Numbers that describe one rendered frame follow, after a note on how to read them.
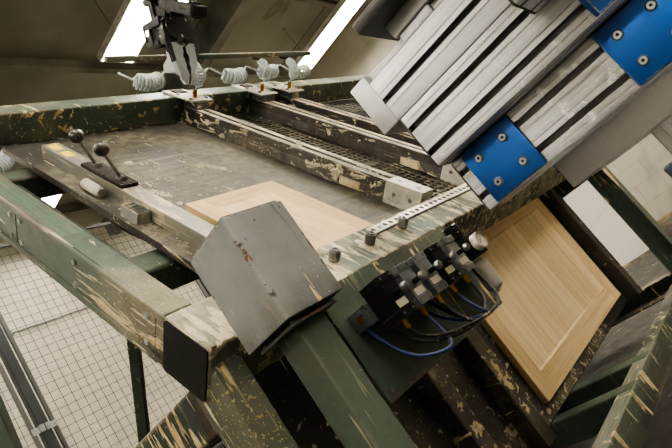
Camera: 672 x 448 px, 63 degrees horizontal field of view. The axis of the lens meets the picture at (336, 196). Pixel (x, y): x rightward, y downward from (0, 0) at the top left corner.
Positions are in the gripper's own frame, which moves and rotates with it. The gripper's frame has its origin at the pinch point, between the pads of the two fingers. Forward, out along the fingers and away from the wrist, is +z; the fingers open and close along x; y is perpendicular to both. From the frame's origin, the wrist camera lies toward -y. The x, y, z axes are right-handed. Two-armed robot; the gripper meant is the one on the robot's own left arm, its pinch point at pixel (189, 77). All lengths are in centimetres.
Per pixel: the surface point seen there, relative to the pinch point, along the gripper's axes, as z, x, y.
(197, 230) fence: 32.8, 2.5, 6.8
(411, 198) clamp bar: 39, -56, -15
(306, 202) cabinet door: 33.2, -34.4, 5.0
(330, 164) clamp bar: 24, -57, 11
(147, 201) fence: 23.5, 1.3, 24.1
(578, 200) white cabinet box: 95, -414, 29
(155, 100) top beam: -15, -49, 77
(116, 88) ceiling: -117, -262, 410
